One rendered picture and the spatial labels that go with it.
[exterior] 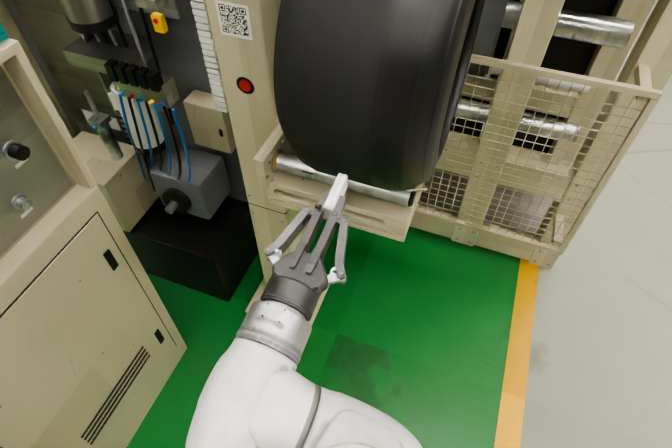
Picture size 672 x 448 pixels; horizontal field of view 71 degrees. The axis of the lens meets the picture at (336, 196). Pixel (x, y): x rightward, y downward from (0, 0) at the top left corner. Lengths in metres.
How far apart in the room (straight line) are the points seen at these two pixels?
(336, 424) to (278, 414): 0.07
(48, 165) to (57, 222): 0.12
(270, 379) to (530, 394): 1.43
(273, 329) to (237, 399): 0.09
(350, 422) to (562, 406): 1.41
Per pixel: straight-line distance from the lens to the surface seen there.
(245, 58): 1.09
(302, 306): 0.64
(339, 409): 0.62
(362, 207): 1.11
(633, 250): 2.46
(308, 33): 0.78
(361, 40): 0.75
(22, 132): 1.13
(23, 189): 1.17
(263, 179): 1.14
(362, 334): 1.89
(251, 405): 0.60
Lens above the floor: 1.71
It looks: 48 degrees down
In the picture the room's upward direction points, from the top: straight up
